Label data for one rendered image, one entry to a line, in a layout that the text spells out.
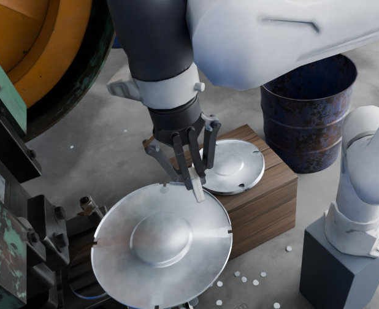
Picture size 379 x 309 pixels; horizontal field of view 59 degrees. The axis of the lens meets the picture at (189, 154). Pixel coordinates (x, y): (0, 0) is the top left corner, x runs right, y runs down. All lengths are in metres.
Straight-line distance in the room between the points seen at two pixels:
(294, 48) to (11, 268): 0.35
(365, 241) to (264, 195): 0.42
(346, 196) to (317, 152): 0.83
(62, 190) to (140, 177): 0.47
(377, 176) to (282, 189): 0.64
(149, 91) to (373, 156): 0.48
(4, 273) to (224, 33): 0.30
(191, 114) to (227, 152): 0.94
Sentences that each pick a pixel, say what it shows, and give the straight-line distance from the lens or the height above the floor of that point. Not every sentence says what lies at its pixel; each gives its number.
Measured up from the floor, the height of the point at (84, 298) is 0.78.
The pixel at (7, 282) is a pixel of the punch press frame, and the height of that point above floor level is 1.09.
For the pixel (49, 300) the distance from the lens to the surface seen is 0.61.
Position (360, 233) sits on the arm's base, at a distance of 0.99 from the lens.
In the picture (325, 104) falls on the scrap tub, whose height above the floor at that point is 0.44.
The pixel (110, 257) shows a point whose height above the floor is 0.79.
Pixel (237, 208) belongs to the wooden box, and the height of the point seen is 0.34.
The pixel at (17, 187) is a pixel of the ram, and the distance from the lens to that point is 0.62.
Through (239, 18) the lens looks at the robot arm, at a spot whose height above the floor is 1.24.
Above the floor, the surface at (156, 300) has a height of 0.79.
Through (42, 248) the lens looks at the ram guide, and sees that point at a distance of 0.51.
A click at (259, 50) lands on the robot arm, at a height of 1.21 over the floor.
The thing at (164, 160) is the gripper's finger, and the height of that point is 1.00.
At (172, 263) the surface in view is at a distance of 0.68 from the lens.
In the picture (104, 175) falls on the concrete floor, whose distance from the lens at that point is 2.05.
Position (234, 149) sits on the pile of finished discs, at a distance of 1.42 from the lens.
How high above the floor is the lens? 1.37
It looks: 44 degrees down
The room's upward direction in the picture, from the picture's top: 15 degrees counter-clockwise
